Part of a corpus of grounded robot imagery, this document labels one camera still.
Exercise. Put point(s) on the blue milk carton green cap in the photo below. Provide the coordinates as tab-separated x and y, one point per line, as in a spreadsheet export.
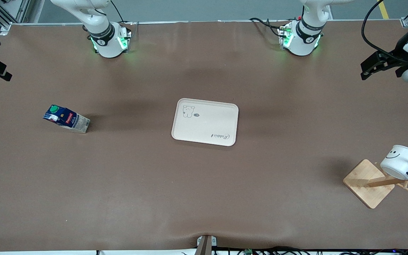
66	118

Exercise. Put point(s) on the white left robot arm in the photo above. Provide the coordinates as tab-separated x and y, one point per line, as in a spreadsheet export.
301	42

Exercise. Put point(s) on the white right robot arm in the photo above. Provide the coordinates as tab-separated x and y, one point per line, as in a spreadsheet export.
105	42

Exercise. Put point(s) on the wooden cup stand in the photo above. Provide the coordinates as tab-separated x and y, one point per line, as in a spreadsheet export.
367	184

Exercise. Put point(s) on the cream rabbit print tray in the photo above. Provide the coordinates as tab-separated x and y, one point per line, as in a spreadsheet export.
207	124

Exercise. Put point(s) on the brown table cover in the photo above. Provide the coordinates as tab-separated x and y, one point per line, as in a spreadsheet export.
119	194

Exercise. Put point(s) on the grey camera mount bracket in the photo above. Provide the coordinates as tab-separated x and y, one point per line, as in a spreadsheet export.
205	246

